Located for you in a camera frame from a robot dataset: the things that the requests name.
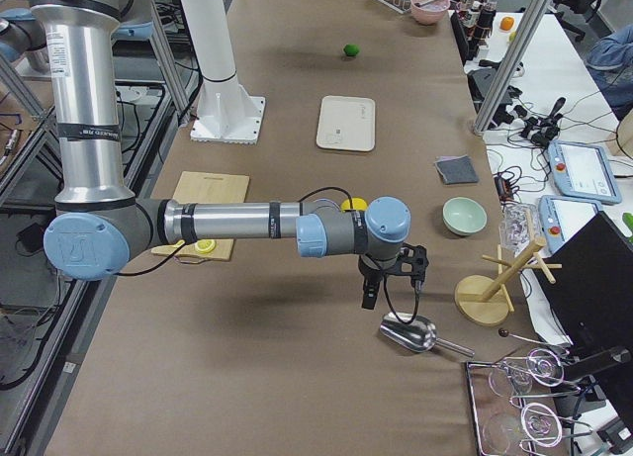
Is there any green lime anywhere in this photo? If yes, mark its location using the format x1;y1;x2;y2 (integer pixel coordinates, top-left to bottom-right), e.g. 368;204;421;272
343;44;360;57

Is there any wire glass rack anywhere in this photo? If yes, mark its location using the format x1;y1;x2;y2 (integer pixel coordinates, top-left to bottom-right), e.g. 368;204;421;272
465;341;598;455

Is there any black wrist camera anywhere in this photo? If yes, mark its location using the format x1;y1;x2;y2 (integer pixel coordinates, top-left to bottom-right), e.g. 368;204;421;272
397;243;429;293

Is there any lemon slice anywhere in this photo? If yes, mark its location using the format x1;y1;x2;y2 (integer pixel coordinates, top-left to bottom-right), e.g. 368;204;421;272
194;239;217;254

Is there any pink bowl with ice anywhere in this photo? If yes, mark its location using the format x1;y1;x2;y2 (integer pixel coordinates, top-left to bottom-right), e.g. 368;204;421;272
410;0;450;25

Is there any bamboo cutting board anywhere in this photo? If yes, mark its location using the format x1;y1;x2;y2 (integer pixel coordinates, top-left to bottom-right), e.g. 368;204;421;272
172;171;250;265

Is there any black monitor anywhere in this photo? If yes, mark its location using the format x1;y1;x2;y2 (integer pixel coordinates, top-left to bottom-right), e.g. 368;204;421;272
543;212;632;427

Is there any blue teach pendant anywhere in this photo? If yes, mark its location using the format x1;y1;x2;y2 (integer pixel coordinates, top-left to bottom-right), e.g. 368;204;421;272
538;195;603;253
547;139;622;205

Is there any wooden mug tree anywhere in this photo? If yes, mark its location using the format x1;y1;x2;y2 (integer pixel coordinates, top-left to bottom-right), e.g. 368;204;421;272
454;210;563;326

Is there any white camera post base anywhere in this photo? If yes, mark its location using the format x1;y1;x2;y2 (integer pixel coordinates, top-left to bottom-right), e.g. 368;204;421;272
181;0;266;145

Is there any mint green bowl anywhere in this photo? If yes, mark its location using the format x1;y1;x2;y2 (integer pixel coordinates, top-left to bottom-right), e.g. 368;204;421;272
442;197;488;236

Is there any aluminium frame post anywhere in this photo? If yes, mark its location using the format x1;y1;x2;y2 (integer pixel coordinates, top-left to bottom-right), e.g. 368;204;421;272
472;0;552;137

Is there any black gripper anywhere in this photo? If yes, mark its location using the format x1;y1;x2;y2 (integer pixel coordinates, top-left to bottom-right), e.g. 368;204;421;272
358;254;390;310

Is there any clear plastic container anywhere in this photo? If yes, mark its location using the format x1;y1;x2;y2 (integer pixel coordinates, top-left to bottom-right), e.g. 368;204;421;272
499;204;542;253

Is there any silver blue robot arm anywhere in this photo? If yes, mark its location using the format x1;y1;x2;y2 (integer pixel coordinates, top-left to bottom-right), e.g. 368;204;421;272
1;8;50;81
29;0;424;309

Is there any yellow lemon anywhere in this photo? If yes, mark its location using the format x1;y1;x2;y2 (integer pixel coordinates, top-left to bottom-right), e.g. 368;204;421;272
340;197;368;212

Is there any grey folded cloth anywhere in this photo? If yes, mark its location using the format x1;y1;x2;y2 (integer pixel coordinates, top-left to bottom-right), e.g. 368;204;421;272
434;155;479;185

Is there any metal scoop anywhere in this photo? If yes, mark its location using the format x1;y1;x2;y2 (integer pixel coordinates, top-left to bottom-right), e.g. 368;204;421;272
380;313;475;358

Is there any cream rectangular tray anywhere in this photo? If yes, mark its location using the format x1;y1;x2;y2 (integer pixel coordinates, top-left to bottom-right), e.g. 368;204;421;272
316;95;376;152

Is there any orange fruit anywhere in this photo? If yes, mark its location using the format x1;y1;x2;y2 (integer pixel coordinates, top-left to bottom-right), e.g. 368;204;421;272
499;16;514;32

